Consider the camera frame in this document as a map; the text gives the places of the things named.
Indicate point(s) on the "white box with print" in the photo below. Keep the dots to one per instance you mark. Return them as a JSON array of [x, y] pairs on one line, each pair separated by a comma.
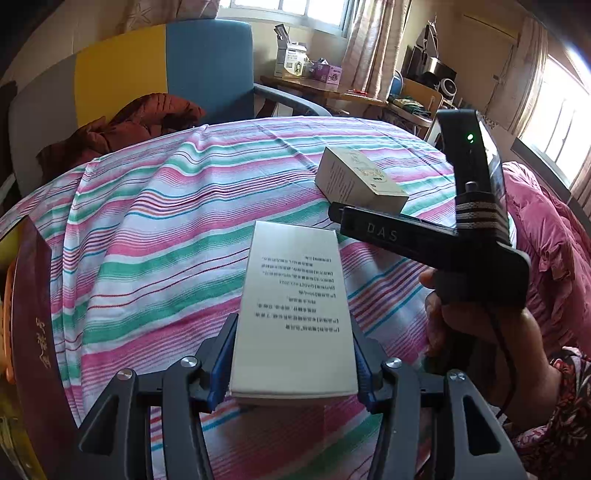
[[291, 62]]

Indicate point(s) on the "cream printed carton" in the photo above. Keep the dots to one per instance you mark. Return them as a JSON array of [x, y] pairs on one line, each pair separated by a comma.
[[355, 184]]

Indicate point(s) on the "person's right hand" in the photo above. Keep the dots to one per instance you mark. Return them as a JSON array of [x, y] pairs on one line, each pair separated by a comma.
[[455, 318]]

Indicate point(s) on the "side window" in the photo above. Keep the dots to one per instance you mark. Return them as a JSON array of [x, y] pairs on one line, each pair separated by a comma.
[[563, 120]]

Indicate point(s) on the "pink patterned curtain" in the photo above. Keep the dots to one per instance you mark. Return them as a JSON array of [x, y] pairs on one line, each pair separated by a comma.
[[171, 9], [374, 46]]

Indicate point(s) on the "green cloth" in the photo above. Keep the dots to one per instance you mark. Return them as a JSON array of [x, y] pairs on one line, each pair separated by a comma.
[[411, 105]]

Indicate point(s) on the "wooden desk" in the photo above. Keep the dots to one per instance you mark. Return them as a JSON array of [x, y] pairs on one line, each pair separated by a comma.
[[332, 90]]

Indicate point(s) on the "maroon storage box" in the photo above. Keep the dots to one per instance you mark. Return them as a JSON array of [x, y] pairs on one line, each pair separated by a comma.
[[37, 332]]

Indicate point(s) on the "bright window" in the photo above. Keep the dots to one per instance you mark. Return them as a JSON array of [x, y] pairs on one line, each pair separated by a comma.
[[286, 11]]

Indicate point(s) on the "black appliance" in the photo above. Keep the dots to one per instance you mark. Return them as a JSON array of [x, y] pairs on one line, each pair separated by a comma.
[[436, 69]]

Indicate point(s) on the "grey yellow blue chair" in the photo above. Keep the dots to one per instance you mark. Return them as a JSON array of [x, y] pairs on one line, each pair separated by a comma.
[[120, 69]]

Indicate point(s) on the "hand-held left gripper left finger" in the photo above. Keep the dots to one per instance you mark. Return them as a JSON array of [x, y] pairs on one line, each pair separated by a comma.
[[221, 369]]

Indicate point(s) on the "striped tablecloth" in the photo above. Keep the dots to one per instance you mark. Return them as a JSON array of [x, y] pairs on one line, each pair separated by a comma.
[[161, 254]]

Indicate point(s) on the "person's right forearm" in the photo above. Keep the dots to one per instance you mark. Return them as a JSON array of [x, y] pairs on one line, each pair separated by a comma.
[[568, 406]]

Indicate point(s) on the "long cream carton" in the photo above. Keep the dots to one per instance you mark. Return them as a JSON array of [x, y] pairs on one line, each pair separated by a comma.
[[295, 323]]

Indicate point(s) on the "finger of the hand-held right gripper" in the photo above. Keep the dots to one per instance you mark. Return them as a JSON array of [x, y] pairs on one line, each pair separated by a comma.
[[336, 210]]

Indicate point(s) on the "beige side curtain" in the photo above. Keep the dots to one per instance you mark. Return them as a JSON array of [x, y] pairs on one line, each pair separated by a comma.
[[526, 78]]

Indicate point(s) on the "dark red garment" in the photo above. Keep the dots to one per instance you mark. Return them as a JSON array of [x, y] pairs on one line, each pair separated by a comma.
[[138, 120]]

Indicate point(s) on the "pink quilt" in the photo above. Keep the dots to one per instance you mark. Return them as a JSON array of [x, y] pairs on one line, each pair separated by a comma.
[[549, 240]]

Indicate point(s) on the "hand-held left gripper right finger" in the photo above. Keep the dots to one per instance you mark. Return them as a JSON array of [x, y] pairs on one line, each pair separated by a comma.
[[367, 374]]

